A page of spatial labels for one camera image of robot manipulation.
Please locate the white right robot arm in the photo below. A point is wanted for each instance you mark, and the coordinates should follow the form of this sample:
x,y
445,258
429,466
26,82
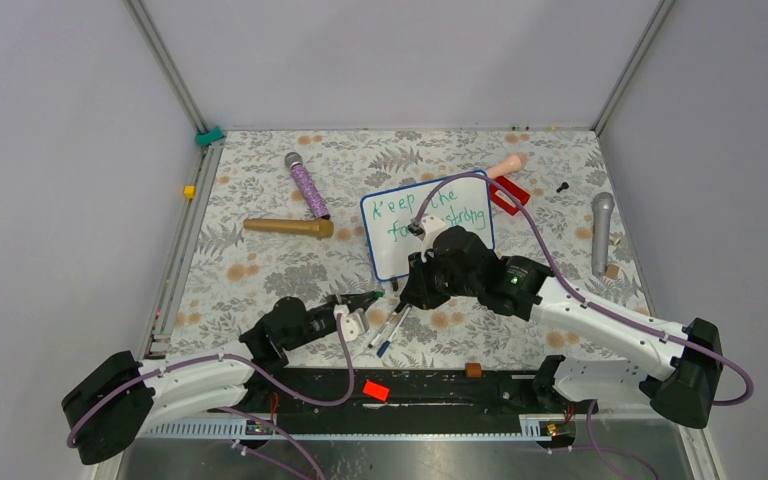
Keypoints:
x,y
673,368

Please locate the wooden small cube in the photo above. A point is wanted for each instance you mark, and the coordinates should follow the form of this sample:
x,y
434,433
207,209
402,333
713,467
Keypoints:
x,y
612,271

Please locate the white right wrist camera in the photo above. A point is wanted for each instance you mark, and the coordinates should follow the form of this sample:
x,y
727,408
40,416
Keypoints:
x,y
432,227

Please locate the teal corner clamp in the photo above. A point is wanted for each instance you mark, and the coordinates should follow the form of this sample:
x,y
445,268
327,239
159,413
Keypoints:
x,y
209,137

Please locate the purple glitter microphone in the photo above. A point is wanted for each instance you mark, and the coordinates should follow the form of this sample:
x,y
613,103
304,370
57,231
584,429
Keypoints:
x,y
303,179

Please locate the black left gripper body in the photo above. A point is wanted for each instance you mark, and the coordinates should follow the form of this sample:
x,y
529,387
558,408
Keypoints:
x,y
335,300

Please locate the yellow small cube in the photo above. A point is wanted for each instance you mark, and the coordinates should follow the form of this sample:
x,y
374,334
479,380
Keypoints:
x,y
189,192

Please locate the red rectangular frame block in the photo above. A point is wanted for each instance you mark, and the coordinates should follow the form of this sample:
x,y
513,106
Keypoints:
x,y
505,194

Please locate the blue framed whiteboard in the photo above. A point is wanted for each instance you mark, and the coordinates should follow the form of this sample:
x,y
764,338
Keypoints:
x,y
386,215

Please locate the green whiteboard marker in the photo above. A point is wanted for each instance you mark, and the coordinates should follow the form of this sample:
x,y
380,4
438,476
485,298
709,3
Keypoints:
x,y
391,317

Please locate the pink microphone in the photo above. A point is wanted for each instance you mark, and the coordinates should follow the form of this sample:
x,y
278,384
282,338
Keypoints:
x,y
511,164

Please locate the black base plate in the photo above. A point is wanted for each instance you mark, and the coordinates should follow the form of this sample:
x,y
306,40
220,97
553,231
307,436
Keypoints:
x,y
427,404

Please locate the red flat card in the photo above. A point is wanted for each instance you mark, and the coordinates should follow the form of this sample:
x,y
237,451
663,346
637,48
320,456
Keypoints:
x,y
376,391

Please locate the silver microphone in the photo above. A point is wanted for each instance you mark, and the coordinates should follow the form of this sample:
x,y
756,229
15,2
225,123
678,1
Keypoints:
x,y
602,207

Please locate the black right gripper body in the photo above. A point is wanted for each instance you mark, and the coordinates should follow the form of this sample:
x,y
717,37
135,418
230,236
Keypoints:
x,y
433,279

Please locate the blue whiteboard marker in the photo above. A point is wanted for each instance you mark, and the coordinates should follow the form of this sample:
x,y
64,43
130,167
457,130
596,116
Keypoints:
x,y
387,342

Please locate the floral patterned table mat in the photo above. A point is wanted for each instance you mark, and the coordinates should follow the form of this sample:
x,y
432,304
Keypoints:
x,y
237,275

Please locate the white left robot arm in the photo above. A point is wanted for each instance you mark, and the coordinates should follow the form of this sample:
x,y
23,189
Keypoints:
x,y
125,397

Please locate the brown small block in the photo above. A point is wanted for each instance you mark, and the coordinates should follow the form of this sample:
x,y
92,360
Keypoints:
x,y
473,370

